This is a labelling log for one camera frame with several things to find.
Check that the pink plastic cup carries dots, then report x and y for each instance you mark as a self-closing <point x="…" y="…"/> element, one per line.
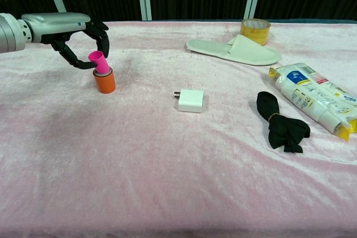
<point x="100" y="62"/>

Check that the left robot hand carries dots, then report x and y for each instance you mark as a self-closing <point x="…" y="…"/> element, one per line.
<point x="55" y="24"/>

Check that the white and yellow plastic package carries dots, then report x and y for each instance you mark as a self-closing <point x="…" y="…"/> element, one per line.
<point x="312" y="93"/>

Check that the pink plush cloth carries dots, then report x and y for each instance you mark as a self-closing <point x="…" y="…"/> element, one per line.
<point x="178" y="179"/>

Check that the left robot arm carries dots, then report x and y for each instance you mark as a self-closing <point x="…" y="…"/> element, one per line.
<point x="11" y="34"/>

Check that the orange plastic cup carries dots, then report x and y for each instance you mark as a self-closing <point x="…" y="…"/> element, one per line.
<point x="105" y="83"/>

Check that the white disposable slipper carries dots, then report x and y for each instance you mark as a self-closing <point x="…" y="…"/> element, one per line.
<point x="251" y="54"/>

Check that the white power adapter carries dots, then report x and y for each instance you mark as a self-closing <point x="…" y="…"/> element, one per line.
<point x="191" y="101"/>

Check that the black tied socks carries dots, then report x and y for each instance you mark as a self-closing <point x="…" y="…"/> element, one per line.
<point x="284" y="132"/>

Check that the yellow tape roll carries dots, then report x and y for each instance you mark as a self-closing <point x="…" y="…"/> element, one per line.
<point x="259" y="33"/>

